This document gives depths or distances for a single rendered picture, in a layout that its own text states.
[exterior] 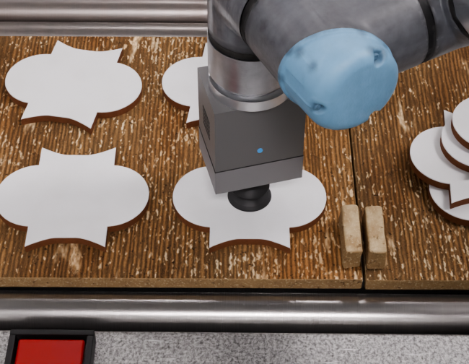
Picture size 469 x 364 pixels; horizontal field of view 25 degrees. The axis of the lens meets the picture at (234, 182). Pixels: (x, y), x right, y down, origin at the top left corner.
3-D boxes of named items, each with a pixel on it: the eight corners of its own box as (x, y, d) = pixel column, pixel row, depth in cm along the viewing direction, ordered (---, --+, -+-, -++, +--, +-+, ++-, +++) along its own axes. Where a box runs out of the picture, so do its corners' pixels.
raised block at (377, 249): (385, 270, 99) (388, 252, 97) (365, 270, 99) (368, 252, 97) (379, 222, 103) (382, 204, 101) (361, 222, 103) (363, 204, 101)
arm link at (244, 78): (197, 12, 90) (288, -4, 91) (198, 53, 93) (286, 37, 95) (219, 68, 85) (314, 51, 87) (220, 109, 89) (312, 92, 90)
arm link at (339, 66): (449, 21, 74) (364, -60, 81) (313, 75, 71) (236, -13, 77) (436, 100, 80) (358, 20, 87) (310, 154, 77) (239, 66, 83)
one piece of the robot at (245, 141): (284, -2, 95) (278, 128, 107) (187, 14, 93) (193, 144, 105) (318, 68, 88) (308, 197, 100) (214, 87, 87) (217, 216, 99)
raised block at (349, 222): (361, 270, 99) (364, 251, 97) (341, 269, 99) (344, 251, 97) (356, 221, 103) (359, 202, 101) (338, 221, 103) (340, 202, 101)
